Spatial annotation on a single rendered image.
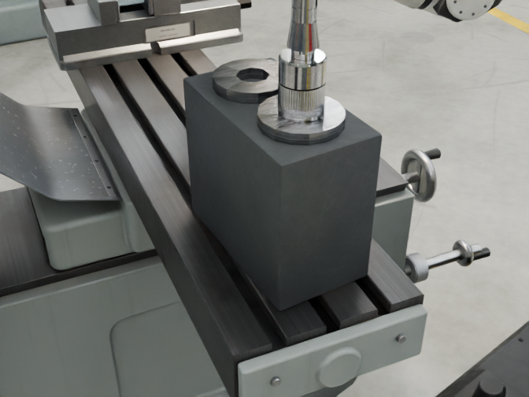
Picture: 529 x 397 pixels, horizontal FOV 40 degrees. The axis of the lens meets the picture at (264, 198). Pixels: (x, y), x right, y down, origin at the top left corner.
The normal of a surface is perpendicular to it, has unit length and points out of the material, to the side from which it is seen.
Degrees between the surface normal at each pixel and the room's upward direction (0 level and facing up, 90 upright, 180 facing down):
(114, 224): 90
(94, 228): 90
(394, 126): 0
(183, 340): 90
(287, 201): 90
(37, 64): 0
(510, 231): 0
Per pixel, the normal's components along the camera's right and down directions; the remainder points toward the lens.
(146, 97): 0.00, -0.82
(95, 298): 0.40, 0.52
